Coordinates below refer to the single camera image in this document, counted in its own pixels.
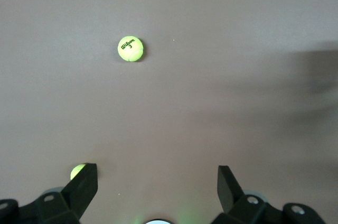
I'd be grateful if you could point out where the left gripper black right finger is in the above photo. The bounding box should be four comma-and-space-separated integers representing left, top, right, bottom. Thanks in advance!
211, 165, 327, 224

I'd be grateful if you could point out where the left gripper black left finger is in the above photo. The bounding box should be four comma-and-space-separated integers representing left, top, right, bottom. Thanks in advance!
0, 162, 99, 224

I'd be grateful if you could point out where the yellow tennis ball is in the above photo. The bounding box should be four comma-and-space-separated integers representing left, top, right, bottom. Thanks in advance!
70, 164, 87, 181
117, 35, 145, 63

